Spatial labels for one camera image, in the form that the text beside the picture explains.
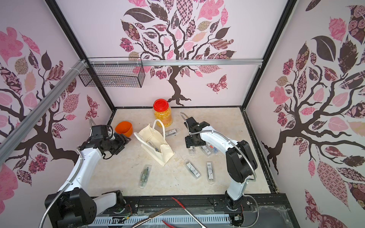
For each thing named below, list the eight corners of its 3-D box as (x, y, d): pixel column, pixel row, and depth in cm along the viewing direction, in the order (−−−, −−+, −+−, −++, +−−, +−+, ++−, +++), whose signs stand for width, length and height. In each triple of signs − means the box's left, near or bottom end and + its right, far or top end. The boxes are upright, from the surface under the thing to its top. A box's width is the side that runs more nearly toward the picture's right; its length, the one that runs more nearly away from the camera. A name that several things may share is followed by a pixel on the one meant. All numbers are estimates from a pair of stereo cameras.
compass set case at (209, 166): (208, 184, 83) (208, 183, 81) (206, 162, 91) (206, 161, 90) (215, 184, 83) (215, 183, 81) (212, 162, 91) (212, 161, 90)
